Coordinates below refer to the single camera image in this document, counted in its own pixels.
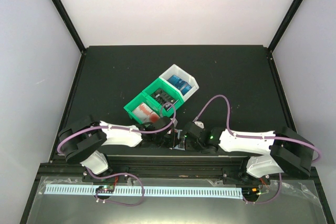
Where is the right black frame post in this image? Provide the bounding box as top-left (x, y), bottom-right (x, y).
top-left (268, 0), bottom-right (303, 53)

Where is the purple cable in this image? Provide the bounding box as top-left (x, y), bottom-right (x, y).
top-left (195, 94), bottom-right (322, 206)
top-left (56, 102), bottom-right (177, 207)

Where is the red white card stack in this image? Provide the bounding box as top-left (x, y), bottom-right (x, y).
top-left (132, 102), bottom-right (160, 123)

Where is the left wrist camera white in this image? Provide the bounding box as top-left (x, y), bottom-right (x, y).
top-left (172, 119), bottom-right (178, 127)

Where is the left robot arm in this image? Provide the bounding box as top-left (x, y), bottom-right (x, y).
top-left (57, 115), bottom-right (177, 182)

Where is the blue card stack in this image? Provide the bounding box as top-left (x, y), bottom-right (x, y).
top-left (168, 75), bottom-right (192, 95)

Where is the right controller board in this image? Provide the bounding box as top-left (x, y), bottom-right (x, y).
top-left (242, 188), bottom-right (261, 196)

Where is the green bin with black cards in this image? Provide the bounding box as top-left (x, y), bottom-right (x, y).
top-left (142, 78), bottom-right (184, 116)

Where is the controller board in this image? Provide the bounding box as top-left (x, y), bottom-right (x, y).
top-left (242, 188), bottom-right (261, 196)
top-left (96, 185), bottom-right (114, 195)

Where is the black card stack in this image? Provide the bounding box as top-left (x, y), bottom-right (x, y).
top-left (151, 88), bottom-right (179, 111)

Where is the blue slotted cable duct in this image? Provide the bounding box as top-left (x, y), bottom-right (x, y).
top-left (44, 184), bottom-right (243, 199)

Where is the black frame post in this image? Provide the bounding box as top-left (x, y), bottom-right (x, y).
top-left (51, 0), bottom-right (86, 53)
top-left (268, 0), bottom-right (303, 53)

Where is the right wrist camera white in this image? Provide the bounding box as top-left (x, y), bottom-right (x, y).
top-left (194, 121), bottom-right (204, 129)

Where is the black card holder wallet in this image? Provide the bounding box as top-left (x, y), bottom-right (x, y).
top-left (168, 129), bottom-right (186, 151)

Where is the left black frame post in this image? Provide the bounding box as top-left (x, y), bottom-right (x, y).
top-left (51, 0), bottom-right (86, 53)

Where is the left controller board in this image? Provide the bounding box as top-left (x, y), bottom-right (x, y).
top-left (96, 185), bottom-right (114, 195)

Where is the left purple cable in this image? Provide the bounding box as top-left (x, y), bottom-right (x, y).
top-left (56, 102), bottom-right (177, 207)

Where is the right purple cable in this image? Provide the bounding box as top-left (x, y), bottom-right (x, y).
top-left (195, 94), bottom-right (322, 206)

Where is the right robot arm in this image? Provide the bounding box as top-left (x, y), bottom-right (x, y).
top-left (180, 122), bottom-right (316, 184)

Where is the white bin with blue cards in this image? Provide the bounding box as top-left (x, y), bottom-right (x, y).
top-left (159, 64), bottom-right (199, 102)

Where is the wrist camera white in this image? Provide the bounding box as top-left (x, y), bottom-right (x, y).
top-left (194, 121), bottom-right (204, 129)
top-left (172, 119), bottom-right (178, 127)

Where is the green bin with red cards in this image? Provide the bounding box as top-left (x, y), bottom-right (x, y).
top-left (124, 93), bottom-right (161, 124)

